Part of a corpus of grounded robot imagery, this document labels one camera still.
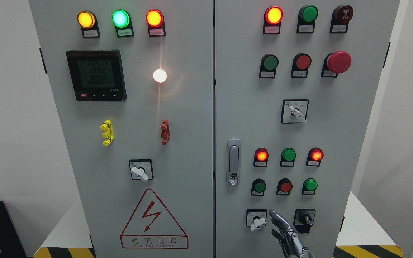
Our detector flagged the red lit light top right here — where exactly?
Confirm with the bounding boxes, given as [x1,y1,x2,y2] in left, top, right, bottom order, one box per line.
[263,5,284,34]

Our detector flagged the green light top right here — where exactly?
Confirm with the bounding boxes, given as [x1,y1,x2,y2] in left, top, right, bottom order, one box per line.
[297,5,319,34]

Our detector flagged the green push button upper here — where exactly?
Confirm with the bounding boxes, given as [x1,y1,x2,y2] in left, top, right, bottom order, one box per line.
[259,54,279,79]

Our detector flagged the green lit indicator light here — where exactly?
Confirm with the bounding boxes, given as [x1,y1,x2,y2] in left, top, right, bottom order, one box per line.
[112,9,134,38]

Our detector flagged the red terminal connector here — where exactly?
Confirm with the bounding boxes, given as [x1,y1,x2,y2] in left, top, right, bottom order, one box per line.
[160,119,170,145]

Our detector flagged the green push button lower left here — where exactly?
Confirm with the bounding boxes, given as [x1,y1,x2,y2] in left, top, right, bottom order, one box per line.
[251,178,266,196]

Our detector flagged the red lit light middle right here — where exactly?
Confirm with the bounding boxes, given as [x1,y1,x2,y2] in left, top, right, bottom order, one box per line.
[305,147,323,167]

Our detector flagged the left door rotary switch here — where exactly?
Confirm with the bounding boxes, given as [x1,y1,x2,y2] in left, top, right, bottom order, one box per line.
[128,159,153,182]

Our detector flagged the red push button lower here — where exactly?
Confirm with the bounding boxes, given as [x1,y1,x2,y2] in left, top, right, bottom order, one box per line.
[276,178,293,196]

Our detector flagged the red triangle warning sticker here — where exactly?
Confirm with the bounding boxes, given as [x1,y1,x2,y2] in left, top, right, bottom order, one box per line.
[120,188,189,249]

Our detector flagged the green push button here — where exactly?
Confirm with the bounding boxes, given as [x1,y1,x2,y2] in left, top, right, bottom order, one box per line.
[251,178,266,196]
[301,178,318,196]
[259,54,279,79]

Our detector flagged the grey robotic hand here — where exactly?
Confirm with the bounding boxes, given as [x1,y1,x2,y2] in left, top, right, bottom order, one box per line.
[269,209,315,258]

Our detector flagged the grey right cabinet door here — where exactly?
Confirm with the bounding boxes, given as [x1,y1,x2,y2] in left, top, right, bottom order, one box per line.
[215,0,400,258]

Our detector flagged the dark red buzzer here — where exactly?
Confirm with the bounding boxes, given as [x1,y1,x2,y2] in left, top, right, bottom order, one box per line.
[330,5,354,34]

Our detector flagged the red lit light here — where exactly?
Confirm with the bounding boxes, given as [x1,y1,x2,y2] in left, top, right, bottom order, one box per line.
[305,147,323,167]
[253,148,269,167]
[263,5,284,34]

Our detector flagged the bottom left rotary switch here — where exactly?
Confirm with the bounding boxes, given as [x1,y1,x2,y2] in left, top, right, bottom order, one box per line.
[246,209,267,232]

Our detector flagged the red push button upper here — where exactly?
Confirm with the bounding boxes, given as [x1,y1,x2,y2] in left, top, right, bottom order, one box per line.
[291,53,312,78]

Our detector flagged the red-orange indicator light left door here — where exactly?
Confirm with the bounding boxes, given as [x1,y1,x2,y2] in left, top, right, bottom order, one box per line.
[146,9,166,37]

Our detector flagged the white handle selector switch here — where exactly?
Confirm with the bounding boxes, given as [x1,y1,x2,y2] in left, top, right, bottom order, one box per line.
[281,99,309,124]

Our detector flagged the red lit light middle left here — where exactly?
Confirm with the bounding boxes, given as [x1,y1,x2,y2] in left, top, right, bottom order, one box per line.
[253,148,269,167]

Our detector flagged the green push button lower right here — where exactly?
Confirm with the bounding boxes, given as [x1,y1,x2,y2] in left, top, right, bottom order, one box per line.
[301,178,318,196]

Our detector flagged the yellow terminal connector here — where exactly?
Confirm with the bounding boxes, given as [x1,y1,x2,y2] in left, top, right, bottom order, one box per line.
[100,120,114,146]

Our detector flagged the red push button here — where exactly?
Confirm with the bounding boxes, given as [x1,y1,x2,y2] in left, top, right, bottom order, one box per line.
[276,178,293,196]
[291,53,312,78]

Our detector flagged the silver door handle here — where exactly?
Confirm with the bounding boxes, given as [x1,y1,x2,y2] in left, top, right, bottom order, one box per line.
[227,138,241,186]

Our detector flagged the white lit indicator light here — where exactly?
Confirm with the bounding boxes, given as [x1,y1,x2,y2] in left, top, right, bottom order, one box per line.
[153,68,167,83]

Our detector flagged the red emergency stop button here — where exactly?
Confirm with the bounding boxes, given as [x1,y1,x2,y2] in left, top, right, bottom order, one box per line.
[320,51,351,78]

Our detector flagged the green light middle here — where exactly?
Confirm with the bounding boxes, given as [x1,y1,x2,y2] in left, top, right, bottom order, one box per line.
[280,148,296,167]

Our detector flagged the black digital power meter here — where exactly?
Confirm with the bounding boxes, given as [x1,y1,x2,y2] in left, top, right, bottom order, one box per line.
[66,49,127,101]

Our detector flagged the black knob selector switch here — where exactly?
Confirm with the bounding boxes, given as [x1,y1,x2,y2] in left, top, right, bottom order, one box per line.
[293,209,316,234]

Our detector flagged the white platform with hazard stripes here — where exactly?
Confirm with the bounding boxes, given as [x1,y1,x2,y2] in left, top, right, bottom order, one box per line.
[34,193,404,258]

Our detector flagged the grey left cabinet door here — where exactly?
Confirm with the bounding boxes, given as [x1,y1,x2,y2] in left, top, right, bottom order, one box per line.
[29,0,214,258]

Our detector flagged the yellow indicator light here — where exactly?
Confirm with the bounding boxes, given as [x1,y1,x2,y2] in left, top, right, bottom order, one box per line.
[77,10,100,38]

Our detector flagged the grey cabinet door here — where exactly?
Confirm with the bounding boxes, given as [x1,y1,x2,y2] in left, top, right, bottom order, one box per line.
[215,0,400,258]
[29,0,214,258]

